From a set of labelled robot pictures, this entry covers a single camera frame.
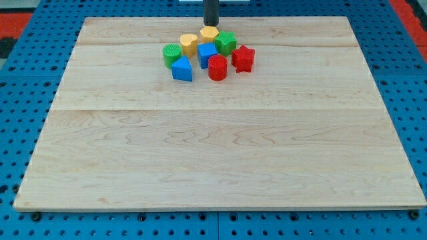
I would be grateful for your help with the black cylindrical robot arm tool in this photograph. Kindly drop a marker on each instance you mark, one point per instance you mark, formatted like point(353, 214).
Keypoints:
point(211, 12)

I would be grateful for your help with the red star block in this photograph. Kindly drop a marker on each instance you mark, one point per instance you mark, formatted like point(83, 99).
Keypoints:
point(243, 59)

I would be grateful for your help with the green star block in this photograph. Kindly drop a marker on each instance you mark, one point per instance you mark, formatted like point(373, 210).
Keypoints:
point(225, 42)

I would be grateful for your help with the red cylinder block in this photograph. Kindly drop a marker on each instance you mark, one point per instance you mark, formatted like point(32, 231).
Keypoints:
point(217, 67)

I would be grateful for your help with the blue triangle block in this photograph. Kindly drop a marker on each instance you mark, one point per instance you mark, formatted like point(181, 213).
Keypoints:
point(181, 69)

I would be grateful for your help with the blue cube block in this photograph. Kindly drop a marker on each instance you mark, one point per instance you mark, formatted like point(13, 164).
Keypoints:
point(204, 52)

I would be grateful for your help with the green cylinder block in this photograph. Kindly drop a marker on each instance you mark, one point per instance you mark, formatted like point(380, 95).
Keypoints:
point(171, 53)

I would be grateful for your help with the yellow heart block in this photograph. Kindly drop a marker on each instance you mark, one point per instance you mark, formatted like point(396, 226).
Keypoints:
point(189, 44)

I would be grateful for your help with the yellow hexagon block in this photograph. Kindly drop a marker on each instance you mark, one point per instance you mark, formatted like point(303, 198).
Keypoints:
point(208, 34)

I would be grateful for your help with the light wooden board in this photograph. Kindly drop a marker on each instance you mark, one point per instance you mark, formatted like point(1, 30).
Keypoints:
point(306, 130)

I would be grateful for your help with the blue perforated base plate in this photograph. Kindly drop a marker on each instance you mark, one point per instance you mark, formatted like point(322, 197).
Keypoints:
point(33, 70)

